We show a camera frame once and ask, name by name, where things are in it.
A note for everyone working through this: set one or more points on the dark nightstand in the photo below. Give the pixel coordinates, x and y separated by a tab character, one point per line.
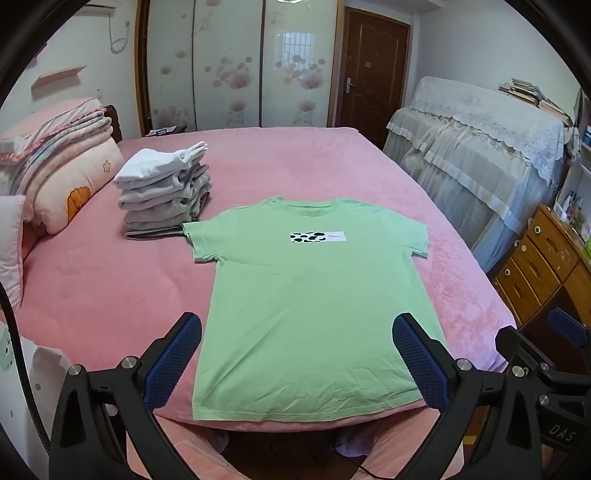
161	130

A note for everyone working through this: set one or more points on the stack of books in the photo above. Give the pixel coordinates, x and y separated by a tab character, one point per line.
526	92

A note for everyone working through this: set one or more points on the wooden drawer cabinet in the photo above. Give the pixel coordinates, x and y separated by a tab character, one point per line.
535	267

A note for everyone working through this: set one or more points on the pink bed blanket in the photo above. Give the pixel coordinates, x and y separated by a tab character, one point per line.
346	166

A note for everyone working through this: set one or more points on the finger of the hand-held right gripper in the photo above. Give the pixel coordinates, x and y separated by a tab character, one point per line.
512	344
568	325

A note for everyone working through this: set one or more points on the cluster of small bottles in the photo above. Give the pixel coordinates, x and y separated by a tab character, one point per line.
575	207

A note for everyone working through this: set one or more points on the floral sliding door wardrobe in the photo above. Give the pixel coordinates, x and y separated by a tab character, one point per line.
231	69

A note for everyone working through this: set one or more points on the wooden bed headboard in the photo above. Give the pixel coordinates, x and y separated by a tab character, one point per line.
115	124

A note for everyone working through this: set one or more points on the brown wooden door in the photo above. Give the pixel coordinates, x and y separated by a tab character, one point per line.
374	69

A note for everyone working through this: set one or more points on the person's right leg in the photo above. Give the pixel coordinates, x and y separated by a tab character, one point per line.
401	443

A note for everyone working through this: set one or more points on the lace covered piano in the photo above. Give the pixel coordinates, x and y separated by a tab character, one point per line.
475	152

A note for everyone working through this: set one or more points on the stack of folded clothes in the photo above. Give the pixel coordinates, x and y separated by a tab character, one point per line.
157	203

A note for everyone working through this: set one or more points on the pink ruffled pillow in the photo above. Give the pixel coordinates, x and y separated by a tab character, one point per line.
55	115

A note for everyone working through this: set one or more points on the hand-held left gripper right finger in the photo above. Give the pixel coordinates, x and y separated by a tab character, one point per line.
420	364

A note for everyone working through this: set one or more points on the white dotted cloth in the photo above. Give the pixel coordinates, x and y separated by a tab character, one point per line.
39	369

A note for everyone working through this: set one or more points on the green t-shirt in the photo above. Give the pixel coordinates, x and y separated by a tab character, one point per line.
300	323

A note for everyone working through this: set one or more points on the folded quilts and pillows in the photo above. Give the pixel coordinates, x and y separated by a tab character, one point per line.
87	175

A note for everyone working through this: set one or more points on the person's left leg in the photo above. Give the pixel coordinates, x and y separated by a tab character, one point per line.
203	452

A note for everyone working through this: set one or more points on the person's leg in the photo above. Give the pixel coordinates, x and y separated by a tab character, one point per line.
203	452
401	443

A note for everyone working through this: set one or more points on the light wooden wall shelf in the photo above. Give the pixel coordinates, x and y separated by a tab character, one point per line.
57	76

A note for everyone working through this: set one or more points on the white air conditioner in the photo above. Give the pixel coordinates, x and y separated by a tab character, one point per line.
101	4

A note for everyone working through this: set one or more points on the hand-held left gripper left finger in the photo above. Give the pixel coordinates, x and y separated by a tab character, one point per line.
173	360

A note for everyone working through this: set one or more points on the small pink square pillow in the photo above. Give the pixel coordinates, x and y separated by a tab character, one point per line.
9	244

